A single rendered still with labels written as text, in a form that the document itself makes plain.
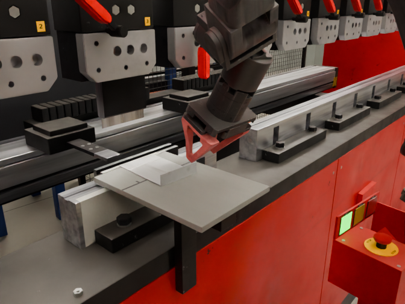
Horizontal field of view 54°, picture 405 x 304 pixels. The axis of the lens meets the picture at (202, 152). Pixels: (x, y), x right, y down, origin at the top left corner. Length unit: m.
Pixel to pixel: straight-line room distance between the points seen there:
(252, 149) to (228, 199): 0.49
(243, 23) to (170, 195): 0.32
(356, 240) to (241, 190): 0.41
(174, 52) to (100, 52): 0.17
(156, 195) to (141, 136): 0.49
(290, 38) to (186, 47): 0.41
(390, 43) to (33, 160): 2.24
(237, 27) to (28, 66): 0.31
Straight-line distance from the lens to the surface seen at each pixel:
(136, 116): 0.81
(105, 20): 0.65
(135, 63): 0.73
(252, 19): 0.48
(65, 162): 1.02
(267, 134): 1.16
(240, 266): 1.00
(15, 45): 0.62
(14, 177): 0.97
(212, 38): 0.49
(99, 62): 0.69
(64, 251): 0.79
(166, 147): 0.89
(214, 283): 0.93
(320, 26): 1.31
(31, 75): 0.63
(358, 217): 1.07
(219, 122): 0.58
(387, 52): 2.74
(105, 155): 0.84
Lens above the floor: 1.30
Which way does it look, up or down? 21 degrees down
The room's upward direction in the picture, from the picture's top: straight up
